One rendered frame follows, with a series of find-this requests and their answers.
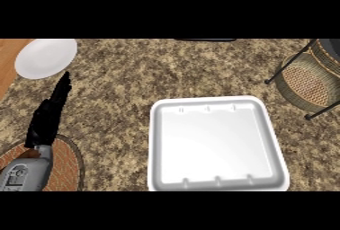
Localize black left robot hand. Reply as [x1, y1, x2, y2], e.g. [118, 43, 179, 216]
[23, 71, 72, 149]

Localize white square tray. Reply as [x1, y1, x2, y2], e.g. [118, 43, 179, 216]
[146, 95, 291, 192]

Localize white round plate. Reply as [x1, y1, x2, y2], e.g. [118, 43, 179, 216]
[13, 39, 78, 80]

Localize tiered wicker basket black frame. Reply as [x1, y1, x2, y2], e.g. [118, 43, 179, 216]
[264, 39, 340, 121]

